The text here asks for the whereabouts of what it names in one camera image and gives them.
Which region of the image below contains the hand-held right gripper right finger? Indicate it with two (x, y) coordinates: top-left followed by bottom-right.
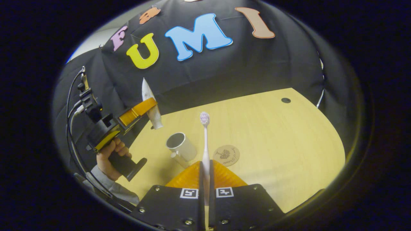
(208, 159), (285, 231)

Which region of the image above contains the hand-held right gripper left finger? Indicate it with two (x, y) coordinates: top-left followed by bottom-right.
(131, 160), (206, 231)

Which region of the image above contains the white toothpaste tube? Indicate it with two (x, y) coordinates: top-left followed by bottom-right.
(142, 78), (163, 130)

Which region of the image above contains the round wooden coaster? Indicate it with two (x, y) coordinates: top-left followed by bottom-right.
(213, 145), (240, 167)

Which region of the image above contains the white cup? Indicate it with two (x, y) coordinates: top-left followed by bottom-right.
(166, 132), (197, 169)

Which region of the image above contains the pink toothbrush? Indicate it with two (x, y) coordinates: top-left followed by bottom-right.
(199, 111), (211, 206)

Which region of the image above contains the black backdrop cloth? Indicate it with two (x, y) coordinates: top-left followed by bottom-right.
(53, 0), (357, 167)

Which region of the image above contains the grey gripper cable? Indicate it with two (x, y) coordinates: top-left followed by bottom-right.
(69, 107), (84, 167)

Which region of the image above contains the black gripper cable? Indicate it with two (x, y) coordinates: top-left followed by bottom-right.
(65, 66), (135, 212)

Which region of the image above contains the white cable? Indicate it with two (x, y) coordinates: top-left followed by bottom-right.
(316, 51), (325, 108)

